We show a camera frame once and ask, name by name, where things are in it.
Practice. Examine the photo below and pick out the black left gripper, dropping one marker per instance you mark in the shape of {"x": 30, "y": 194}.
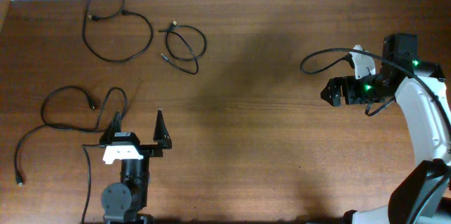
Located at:
{"x": 160, "y": 137}

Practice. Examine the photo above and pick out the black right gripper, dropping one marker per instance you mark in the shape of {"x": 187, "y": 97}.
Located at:
{"x": 347, "y": 90}

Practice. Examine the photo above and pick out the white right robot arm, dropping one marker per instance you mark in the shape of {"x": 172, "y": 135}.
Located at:
{"x": 418, "y": 87}

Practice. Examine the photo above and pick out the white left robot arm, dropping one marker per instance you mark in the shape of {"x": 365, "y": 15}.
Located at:
{"x": 122, "y": 201}

